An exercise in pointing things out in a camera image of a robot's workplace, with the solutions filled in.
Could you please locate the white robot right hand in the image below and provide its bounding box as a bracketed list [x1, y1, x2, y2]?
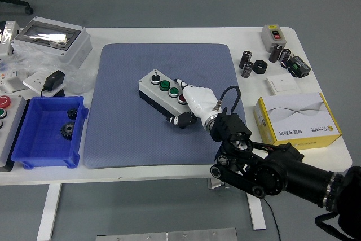
[166, 78, 220, 129]

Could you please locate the grey four-button control box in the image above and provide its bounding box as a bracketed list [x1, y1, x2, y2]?
[138, 68, 196, 119]

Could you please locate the grey emergency-stop button box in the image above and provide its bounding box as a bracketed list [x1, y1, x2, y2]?
[0, 94, 29, 172]

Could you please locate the black cylindrical capacitor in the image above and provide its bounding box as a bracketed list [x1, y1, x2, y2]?
[268, 43, 284, 63]
[241, 60, 254, 78]
[239, 50, 253, 69]
[278, 48, 292, 66]

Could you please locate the grey-blue table mat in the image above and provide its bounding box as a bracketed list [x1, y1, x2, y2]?
[83, 42, 249, 170]

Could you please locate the black hex nut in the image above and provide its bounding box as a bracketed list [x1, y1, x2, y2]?
[252, 59, 268, 74]

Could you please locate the yellow and white cardboard box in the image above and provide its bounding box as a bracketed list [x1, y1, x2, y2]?
[253, 92, 343, 151]

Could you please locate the black module with green terminal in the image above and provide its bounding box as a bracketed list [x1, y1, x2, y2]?
[286, 55, 311, 78]

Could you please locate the clear plastic bag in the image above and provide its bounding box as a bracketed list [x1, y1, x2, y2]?
[0, 46, 96, 95]

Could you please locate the white table leg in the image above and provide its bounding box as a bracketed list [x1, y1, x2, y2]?
[36, 183, 62, 241]
[246, 192, 267, 230]

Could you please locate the large black gear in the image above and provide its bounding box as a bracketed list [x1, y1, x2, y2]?
[60, 121, 76, 141]

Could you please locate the silver metal plate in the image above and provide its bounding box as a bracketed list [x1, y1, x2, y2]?
[95, 227, 238, 241]

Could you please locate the black power adapter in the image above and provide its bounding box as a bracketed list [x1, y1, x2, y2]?
[40, 69, 66, 97]

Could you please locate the blue plastic bin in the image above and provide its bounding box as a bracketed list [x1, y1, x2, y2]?
[10, 95, 89, 170]

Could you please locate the white socket plate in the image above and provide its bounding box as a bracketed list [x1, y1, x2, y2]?
[21, 71, 65, 97]

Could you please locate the small white printed box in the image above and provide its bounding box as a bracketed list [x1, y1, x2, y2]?
[0, 68, 25, 94]

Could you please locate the white electrical device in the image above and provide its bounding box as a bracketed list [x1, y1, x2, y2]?
[0, 20, 21, 58]

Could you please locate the grey under-table bracket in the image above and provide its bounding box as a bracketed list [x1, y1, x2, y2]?
[207, 178, 226, 190]

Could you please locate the white wall switch plate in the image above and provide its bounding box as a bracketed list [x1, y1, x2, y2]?
[266, 73, 300, 95]

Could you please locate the grey two-button switch box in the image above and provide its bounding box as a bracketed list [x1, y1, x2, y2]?
[260, 24, 283, 53]

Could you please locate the grey enclosure with clear lid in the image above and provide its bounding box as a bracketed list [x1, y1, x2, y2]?
[10, 16, 93, 69]

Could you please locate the thin black floor cable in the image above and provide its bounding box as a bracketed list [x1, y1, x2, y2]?
[262, 198, 282, 241]

